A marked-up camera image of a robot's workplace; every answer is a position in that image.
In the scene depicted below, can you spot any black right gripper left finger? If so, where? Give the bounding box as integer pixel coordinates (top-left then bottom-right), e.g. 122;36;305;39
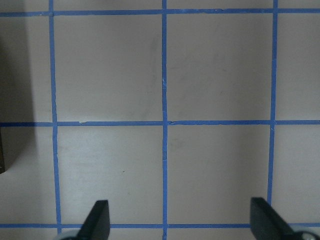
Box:
76;200;111;240

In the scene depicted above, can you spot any dark wooden drawer box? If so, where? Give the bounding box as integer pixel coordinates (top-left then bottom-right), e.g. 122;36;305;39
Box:
0;133;6;174

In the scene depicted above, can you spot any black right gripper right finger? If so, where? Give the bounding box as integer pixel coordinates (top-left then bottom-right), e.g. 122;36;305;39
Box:
249;197;296;240

